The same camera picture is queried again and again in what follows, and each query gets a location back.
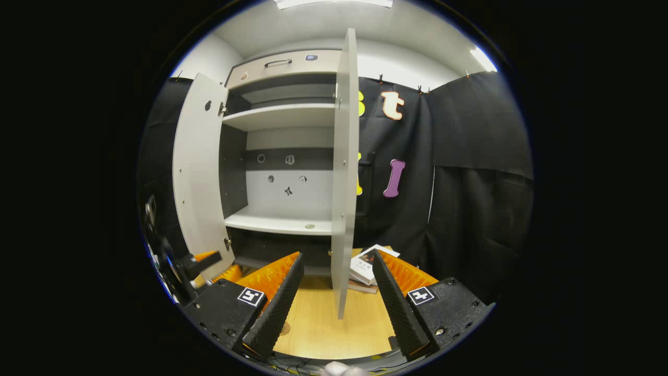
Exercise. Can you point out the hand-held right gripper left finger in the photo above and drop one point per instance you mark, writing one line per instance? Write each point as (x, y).
(279, 308)

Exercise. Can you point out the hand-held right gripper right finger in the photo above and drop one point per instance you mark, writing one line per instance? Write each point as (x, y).
(396, 303)

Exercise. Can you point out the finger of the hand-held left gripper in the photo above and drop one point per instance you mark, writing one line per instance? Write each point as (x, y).
(227, 274)
(203, 262)

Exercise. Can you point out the round brown coaster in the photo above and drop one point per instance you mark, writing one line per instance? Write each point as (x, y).
(285, 329)

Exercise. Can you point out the white cabinet door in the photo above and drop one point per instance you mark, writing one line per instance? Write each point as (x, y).
(201, 172)
(344, 183)

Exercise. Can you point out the white and grey cabinet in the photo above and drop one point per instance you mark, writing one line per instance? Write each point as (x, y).
(282, 117)

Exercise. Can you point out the brown book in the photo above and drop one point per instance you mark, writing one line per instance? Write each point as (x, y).
(362, 287)

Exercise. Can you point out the large ceiling light panel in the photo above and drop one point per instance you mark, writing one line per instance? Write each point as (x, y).
(334, 3)

